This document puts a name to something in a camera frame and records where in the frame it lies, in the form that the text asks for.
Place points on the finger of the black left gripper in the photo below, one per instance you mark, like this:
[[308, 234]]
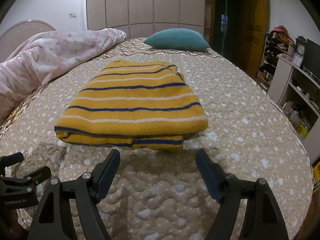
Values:
[[7, 161], [39, 176]]

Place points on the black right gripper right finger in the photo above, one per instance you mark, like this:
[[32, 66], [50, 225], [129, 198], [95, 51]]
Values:
[[262, 219]]

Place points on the black television screen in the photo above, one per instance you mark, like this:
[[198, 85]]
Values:
[[311, 60]]

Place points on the small white desk clock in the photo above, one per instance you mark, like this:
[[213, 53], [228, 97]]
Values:
[[297, 59]]

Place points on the dark mantel clock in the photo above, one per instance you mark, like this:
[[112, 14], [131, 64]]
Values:
[[301, 45]]

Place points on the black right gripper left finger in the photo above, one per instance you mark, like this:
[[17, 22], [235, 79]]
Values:
[[53, 217]]

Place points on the pile of clothes on shelf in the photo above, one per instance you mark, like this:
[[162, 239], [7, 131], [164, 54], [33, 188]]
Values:
[[279, 37]]

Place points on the beige wardrobe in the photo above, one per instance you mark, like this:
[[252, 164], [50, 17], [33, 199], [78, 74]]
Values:
[[142, 18]]

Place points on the yellow striped knit sweater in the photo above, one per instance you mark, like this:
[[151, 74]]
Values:
[[133, 105]]

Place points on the brown wooden door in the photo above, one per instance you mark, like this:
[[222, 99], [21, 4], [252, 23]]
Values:
[[237, 30]]

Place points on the pink padded headboard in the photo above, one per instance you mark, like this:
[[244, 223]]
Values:
[[19, 33]]

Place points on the white wall switch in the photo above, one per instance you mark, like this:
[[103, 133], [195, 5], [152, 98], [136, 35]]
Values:
[[72, 15]]

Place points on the teal pillow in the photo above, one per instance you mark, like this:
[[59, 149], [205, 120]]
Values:
[[178, 39]]

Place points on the beige dotted quilted bedspread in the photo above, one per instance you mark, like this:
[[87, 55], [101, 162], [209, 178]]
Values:
[[160, 195]]

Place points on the white shelf unit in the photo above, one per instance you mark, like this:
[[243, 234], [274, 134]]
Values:
[[294, 89]]

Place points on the pink floral duvet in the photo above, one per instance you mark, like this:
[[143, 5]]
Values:
[[46, 56]]

